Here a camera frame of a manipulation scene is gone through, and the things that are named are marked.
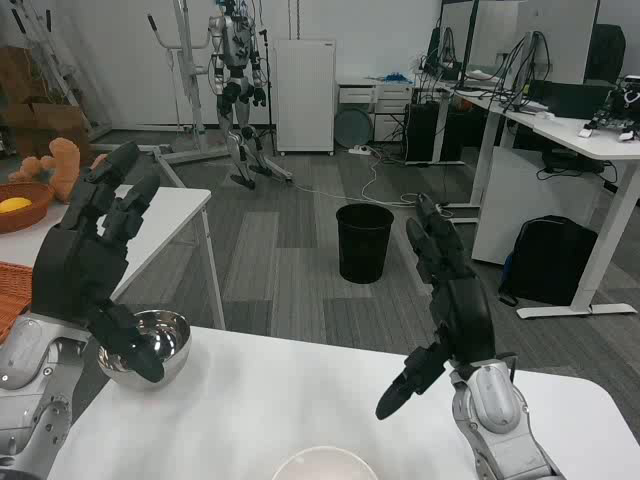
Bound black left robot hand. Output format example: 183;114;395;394
30;141;166;385

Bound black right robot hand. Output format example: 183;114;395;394
374;192;499;421

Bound shiny metal bowl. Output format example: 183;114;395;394
97;309;193;392

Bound white ceramic bowl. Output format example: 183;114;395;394
271;445;380;480

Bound rectangular orange wicker basket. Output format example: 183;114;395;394
0;261;35;345

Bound round orange wicker basket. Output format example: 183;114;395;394
0;181;55;235

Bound black backpack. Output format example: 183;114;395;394
499;215;600;307

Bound orange plush toy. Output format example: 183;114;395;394
8;137;109;204

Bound black trash bin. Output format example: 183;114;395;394
335;203;396;285

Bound white side table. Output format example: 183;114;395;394
0;186;226;331

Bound brown cardboard box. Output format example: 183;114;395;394
0;47;92;161

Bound black computer tower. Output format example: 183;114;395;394
404;102;442;164

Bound white robot gantry stand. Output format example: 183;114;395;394
147;0;294;182

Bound white drawer cabinet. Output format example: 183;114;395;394
373;83;415;144

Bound round grey-blue tray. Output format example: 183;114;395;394
333;108;374;149

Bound aluminium ladder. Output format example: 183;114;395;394
0;0;114;142

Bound small robot on desk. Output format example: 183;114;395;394
578;74;640;144

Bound tall white cabinet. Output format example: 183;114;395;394
274;38;336;157

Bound silver black humanoid robot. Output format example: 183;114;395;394
207;0;274;190

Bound black office chair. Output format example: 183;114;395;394
587;23;627;84

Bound white floor cable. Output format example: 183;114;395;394
293;149;454;209

